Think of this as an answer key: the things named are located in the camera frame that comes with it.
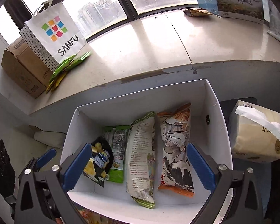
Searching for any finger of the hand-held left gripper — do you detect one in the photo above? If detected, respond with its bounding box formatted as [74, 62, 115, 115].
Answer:
[29, 148, 57, 169]

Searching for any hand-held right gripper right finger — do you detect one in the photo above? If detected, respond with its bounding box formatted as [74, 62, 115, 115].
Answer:
[187, 143, 264, 224]

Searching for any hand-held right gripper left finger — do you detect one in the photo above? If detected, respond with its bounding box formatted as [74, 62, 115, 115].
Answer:
[14, 143, 92, 224]

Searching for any black yellow snack packet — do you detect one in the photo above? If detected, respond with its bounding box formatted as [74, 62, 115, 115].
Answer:
[83, 136, 114, 187]

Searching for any white cardboard box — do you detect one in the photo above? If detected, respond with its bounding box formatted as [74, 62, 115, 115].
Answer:
[61, 79, 234, 224]

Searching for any orange white snack packet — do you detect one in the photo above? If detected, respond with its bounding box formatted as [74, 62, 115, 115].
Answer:
[157, 103, 195, 199]

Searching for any orange yellow snack packet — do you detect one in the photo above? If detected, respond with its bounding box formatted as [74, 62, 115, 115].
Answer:
[77, 209, 115, 224]

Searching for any beige tissue pack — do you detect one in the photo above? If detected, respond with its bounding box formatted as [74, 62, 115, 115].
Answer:
[229, 100, 280, 164]

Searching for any long white green snack packet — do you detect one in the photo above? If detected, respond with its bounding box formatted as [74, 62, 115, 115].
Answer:
[126, 111, 156, 209]

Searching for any brown cardboard box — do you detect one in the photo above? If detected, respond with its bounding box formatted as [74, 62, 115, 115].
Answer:
[1, 36, 52, 98]

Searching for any pile of green yellow packets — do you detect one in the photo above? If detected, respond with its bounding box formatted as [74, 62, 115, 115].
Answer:
[45, 51, 92, 94]

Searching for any white paper shopping bag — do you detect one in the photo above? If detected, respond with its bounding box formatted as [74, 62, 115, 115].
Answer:
[20, 0, 88, 71]

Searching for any stone windowsill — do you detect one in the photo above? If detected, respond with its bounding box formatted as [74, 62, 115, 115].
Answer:
[0, 5, 280, 122]

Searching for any white tube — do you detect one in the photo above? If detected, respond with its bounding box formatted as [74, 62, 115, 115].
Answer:
[267, 30, 280, 47]

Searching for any torn brown wrapper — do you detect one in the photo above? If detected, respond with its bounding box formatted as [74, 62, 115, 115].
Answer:
[183, 8, 214, 17]

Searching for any white pouch bottle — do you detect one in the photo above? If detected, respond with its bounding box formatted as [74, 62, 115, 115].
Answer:
[269, 5, 280, 36]

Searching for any landscape printed box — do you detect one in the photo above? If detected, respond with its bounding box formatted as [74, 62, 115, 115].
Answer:
[213, 0, 264, 24]

